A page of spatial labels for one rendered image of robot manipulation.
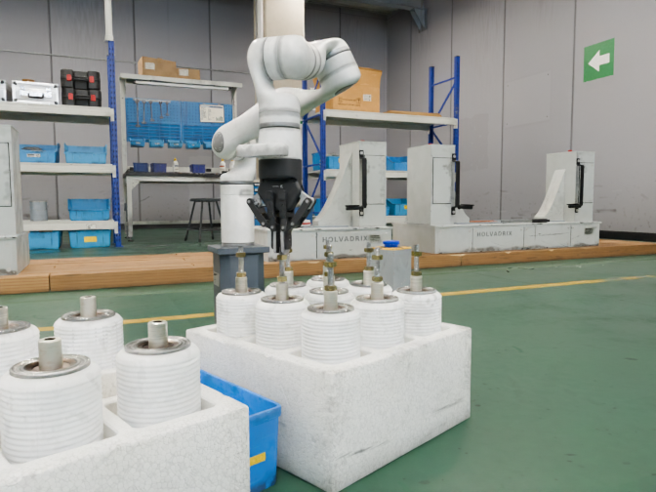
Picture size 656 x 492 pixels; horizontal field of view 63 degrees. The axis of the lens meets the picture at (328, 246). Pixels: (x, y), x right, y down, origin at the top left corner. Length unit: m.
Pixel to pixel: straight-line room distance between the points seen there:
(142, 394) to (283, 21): 7.36
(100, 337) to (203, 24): 9.20
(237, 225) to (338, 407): 0.80
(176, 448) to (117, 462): 0.06
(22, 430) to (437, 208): 3.27
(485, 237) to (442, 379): 2.87
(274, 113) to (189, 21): 8.99
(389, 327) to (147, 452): 0.46
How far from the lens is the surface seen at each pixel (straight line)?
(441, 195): 3.68
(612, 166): 6.81
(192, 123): 7.07
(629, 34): 6.94
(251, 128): 1.41
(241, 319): 1.01
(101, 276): 2.89
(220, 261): 1.49
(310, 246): 3.18
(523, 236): 4.07
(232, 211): 1.50
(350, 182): 3.46
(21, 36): 9.65
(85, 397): 0.62
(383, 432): 0.91
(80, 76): 5.72
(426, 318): 1.01
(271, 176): 0.90
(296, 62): 0.93
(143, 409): 0.66
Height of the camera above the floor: 0.42
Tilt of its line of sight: 5 degrees down
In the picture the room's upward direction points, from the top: straight up
